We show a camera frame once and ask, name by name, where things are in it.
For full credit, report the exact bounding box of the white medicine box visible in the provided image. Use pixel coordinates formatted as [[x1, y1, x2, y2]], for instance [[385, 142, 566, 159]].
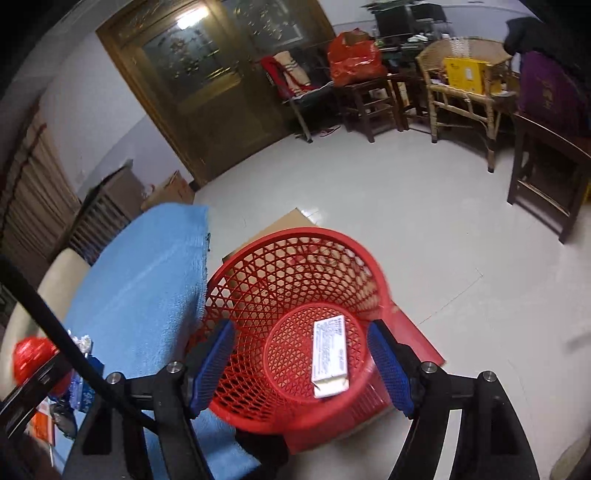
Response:
[[311, 315, 349, 399]]

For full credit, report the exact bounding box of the blue towel table cover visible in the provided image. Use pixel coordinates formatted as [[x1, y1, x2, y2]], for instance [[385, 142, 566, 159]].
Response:
[[63, 203, 259, 479]]

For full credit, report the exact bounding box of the red plastic mesh basket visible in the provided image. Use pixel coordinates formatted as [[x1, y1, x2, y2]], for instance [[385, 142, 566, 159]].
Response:
[[186, 226, 394, 437]]

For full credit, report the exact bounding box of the beige leather sofa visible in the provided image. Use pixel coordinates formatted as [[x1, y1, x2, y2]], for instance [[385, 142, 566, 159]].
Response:
[[0, 248, 90, 400]]

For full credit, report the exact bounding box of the wooden slatted crib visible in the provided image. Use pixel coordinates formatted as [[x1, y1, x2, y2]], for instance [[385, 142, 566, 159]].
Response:
[[65, 164, 144, 265]]

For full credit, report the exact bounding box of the beige curtain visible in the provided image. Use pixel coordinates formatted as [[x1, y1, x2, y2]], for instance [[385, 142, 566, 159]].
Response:
[[1, 105, 81, 286]]

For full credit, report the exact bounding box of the dark wooden chair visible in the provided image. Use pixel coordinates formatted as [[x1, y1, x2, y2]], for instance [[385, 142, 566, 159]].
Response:
[[507, 114, 590, 244]]

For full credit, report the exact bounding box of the wicker bamboo armchair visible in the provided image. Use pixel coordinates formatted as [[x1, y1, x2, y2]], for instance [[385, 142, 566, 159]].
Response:
[[416, 37, 518, 173]]

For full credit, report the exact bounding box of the dark wooden stool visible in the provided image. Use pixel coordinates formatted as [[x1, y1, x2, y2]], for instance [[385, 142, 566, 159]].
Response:
[[335, 74, 409, 143]]

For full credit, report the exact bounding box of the yellow box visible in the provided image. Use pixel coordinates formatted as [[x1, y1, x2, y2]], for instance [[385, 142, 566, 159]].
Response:
[[443, 57, 492, 95]]

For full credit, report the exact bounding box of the purple bag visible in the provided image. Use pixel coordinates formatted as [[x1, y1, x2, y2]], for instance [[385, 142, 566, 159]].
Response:
[[518, 51, 587, 136]]

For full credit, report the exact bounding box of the brown wooden door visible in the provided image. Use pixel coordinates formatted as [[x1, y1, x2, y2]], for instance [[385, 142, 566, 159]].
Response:
[[97, 1, 335, 186]]

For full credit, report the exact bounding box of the red plastic bag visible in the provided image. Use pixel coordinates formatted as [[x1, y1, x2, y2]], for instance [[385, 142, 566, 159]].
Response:
[[328, 28, 388, 87]]

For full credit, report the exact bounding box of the metal chair with red cloth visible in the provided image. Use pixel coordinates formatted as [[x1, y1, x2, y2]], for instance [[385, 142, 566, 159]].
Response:
[[257, 48, 334, 144]]

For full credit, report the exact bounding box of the black computer monitor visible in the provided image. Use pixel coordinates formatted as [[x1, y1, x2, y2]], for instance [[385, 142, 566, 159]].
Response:
[[374, 5, 415, 38]]

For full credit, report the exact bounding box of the cardboard box by wall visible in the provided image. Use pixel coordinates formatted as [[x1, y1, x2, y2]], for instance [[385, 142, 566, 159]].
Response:
[[140, 171, 194, 212]]

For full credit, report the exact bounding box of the black cable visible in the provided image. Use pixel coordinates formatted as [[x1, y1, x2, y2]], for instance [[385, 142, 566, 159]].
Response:
[[0, 257, 160, 434]]

